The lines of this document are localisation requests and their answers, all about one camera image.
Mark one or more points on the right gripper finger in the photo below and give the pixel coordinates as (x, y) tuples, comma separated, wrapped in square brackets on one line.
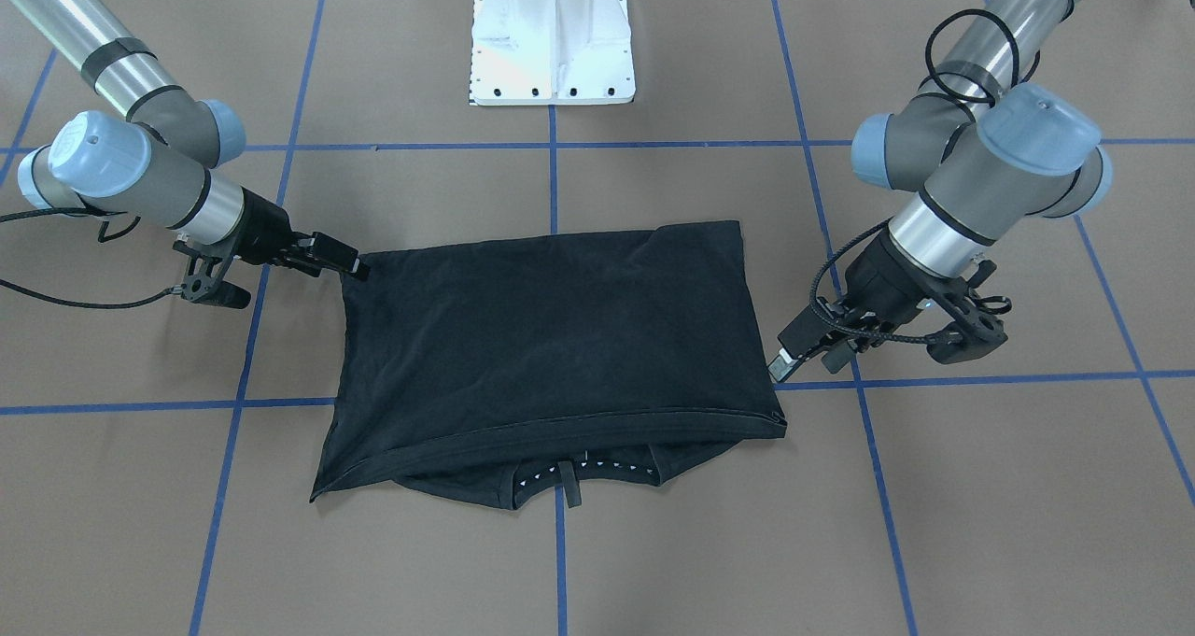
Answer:
[(322, 249), (357, 269)]

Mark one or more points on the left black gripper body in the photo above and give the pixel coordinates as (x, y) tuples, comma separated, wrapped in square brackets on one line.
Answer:
[(878, 276)]

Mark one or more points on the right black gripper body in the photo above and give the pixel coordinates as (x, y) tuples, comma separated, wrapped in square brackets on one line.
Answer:
[(264, 232)]

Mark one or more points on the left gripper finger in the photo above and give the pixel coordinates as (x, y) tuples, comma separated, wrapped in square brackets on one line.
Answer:
[(835, 353), (805, 337)]

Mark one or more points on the black t-shirt with logo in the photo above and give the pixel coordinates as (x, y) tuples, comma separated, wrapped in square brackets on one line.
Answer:
[(487, 373)]

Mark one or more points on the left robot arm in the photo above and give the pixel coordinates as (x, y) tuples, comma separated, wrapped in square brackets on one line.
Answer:
[(978, 148)]

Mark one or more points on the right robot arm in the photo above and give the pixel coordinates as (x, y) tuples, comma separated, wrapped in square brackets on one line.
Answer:
[(157, 155)]

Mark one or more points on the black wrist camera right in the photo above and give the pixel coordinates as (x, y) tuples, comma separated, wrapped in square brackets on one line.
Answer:
[(204, 280)]

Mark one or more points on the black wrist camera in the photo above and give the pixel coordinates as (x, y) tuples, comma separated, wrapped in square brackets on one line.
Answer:
[(204, 280), (975, 328)]

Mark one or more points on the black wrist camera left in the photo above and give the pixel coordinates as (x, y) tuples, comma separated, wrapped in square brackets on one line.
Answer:
[(975, 328)]

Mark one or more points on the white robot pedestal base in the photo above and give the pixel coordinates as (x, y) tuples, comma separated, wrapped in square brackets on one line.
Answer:
[(551, 53)]

